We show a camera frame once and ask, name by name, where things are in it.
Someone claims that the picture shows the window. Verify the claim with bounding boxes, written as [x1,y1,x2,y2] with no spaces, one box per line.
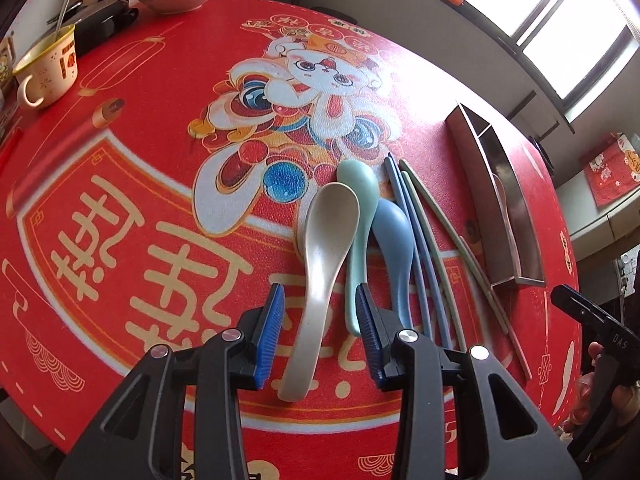
[415,0,640,131]

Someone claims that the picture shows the person's right hand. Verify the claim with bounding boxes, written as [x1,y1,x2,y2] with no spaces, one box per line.
[565,342,640,433]

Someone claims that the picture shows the metal spoon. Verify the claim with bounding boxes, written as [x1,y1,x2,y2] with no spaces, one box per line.
[54,0,76,36]

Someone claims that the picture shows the black electric griddle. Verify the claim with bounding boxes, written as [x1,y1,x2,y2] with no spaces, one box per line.
[47,0,140,56]

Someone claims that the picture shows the metal utensil tray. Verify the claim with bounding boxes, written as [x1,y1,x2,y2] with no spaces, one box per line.
[446,102,547,288]

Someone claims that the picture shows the red printed cloth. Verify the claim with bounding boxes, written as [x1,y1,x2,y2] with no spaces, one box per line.
[580,132,640,207]

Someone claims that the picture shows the mint green plastic spoon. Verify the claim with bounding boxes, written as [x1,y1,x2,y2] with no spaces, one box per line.
[336,160,381,337]

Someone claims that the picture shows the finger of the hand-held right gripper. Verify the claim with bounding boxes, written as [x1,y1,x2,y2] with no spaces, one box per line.
[551,285,608,332]

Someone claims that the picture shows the blue plastic spoon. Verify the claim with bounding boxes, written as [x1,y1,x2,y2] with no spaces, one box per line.
[371,199,417,333]

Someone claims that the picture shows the beige chopstick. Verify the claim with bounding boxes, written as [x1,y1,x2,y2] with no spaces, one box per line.
[459,236,533,382]

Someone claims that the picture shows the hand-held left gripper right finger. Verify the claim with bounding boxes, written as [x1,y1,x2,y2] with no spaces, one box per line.
[356,284,583,480]

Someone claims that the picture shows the cream mug with red print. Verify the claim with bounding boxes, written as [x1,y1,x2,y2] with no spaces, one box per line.
[12,24,78,111]

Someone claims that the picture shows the green chopstick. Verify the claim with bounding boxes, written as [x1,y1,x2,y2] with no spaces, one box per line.
[402,172,468,353]
[398,159,512,335]

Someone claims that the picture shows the red printed table mat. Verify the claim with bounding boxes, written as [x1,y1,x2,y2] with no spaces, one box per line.
[0,0,581,480]

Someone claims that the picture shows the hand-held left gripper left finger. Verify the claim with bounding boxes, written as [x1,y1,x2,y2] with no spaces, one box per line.
[55,284,286,480]

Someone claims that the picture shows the beige plastic spoon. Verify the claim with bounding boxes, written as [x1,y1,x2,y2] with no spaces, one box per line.
[277,182,361,403]

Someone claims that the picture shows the white cabinet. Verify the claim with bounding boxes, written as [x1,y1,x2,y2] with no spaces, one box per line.
[555,180,640,247]

